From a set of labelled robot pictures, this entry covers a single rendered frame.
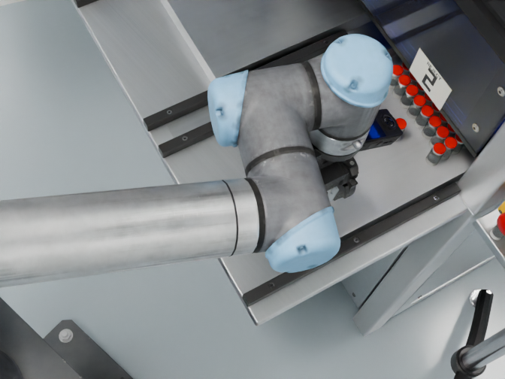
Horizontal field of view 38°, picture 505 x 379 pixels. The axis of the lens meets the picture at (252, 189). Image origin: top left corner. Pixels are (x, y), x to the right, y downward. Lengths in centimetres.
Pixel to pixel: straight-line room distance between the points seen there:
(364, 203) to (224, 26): 41
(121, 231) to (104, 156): 157
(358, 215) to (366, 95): 46
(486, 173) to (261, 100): 50
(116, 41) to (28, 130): 100
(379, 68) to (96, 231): 33
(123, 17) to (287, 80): 64
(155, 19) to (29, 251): 79
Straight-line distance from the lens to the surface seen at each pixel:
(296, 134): 73
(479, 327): 202
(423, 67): 117
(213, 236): 67
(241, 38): 133
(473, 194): 121
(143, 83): 128
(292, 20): 136
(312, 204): 70
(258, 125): 74
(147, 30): 134
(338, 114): 78
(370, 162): 123
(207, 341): 200
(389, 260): 162
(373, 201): 120
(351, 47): 77
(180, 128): 123
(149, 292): 204
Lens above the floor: 196
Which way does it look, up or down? 65 degrees down
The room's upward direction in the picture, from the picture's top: 9 degrees clockwise
